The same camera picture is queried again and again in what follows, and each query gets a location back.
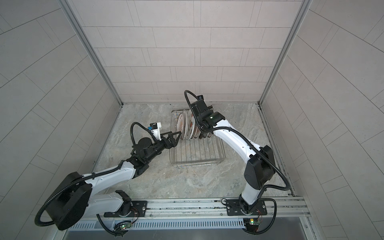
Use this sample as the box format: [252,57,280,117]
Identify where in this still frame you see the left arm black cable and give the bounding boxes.
[130,121,157,151]

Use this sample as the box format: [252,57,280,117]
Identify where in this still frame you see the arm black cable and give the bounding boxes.
[183,89,291,193]
[130,121,157,151]

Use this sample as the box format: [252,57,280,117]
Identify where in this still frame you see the left green circuit board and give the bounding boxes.
[114,221,132,236]

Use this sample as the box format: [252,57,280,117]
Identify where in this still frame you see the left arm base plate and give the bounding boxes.
[104,201,148,218]

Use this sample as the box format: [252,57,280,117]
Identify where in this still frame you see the orange sunburst plate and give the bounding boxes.
[176,112,183,132]

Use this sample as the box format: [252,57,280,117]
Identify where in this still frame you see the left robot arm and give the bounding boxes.
[35,132,181,230]

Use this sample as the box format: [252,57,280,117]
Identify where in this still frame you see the metal wire dish rack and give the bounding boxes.
[170,110,226,168]

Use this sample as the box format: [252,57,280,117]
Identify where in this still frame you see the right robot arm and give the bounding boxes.
[189,95,275,214]

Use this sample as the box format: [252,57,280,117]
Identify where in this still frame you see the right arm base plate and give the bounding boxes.
[222,199,268,216]

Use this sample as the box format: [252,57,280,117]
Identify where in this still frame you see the right green circuit board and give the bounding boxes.
[243,219,260,233]

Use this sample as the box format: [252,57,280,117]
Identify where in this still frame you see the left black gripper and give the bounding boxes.
[144,131,181,164]

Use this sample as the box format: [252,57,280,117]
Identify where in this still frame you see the green circuit board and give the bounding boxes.
[114,221,132,236]
[243,219,260,233]

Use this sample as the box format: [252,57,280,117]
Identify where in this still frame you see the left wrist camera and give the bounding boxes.
[148,122,162,141]

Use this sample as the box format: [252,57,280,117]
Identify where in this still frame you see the white plate red rim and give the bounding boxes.
[194,122,201,139]

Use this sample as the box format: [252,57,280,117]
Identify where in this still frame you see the white plate red characters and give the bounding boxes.
[181,110,188,140]

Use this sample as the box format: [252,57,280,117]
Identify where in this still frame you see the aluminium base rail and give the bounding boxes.
[58,196,311,222]

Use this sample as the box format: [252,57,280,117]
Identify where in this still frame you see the white watermelon pattern plate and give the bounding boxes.
[185,110,195,140]

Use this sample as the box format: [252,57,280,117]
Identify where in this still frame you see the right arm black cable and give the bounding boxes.
[183,89,291,193]

